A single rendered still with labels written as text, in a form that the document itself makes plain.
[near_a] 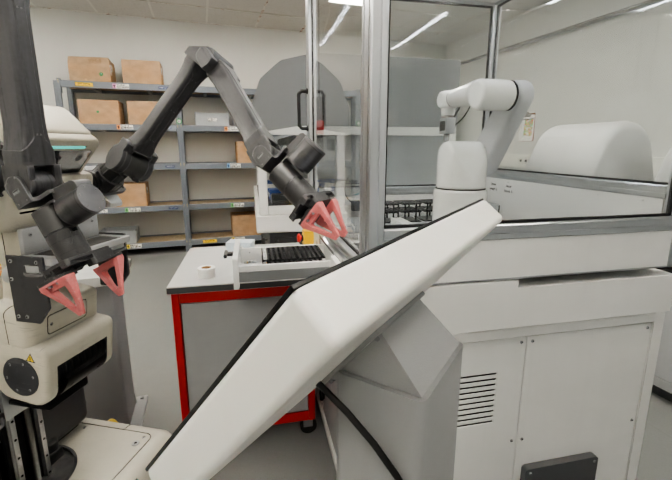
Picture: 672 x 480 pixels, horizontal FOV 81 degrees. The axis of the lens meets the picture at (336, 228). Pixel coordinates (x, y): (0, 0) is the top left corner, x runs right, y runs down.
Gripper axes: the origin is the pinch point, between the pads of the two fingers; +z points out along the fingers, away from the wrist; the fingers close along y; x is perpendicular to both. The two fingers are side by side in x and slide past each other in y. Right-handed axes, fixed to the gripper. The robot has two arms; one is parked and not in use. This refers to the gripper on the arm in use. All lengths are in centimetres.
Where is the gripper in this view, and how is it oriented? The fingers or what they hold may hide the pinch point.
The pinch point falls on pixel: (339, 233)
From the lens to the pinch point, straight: 79.9
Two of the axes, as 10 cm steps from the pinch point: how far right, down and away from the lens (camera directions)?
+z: 6.6, 6.9, -2.9
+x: -5.3, 7.1, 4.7
